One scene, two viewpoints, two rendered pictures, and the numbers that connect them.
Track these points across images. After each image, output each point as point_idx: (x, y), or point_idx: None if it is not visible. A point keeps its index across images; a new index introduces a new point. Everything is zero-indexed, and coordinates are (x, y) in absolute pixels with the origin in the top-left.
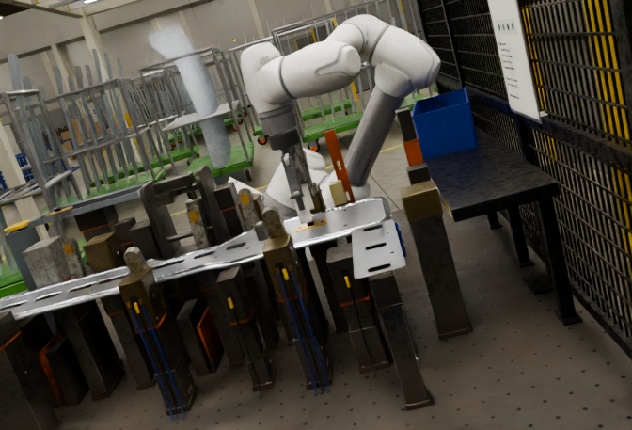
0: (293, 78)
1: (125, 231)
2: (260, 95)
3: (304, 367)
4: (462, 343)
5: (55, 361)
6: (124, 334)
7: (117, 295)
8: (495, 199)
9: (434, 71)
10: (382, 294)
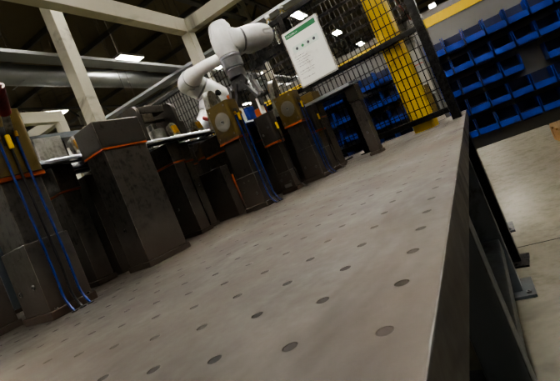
0: (252, 32)
1: None
2: (232, 41)
3: (319, 162)
4: (352, 161)
5: None
6: (186, 181)
7: (178, 145)
8: None
9: None
10: (358, 92)
